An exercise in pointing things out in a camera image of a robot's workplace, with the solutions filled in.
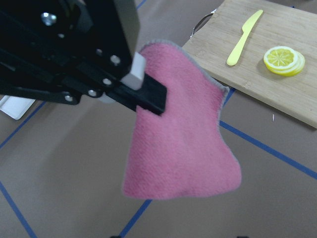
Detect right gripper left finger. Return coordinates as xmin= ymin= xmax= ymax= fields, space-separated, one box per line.
xmin=85 ymin=0 xmax=146 ymax=90

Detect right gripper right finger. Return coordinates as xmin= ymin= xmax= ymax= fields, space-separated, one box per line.
xmin=103 ymin=72 xmax=167 ymax=115

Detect pink cloth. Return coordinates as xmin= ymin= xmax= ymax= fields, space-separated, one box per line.
xmin=122 ymin=40 xmax=242 ymax=200

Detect yellow plastic knife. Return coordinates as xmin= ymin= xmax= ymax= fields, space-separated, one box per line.
xmin=226 ymin=9 xmax=263 ymax=66

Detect white rectangular tray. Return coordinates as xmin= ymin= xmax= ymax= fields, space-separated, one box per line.
xmin=0 ymin=95 xmax=35 ymax=120

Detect yellow lemon slices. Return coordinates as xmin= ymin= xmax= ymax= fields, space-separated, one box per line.
xmin=263 ymin=46 xmax=306 ymax=76

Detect wooden cutting board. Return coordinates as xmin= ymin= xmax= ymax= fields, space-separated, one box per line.
xmin=183 ymin=0 xmax=317 ymax=127

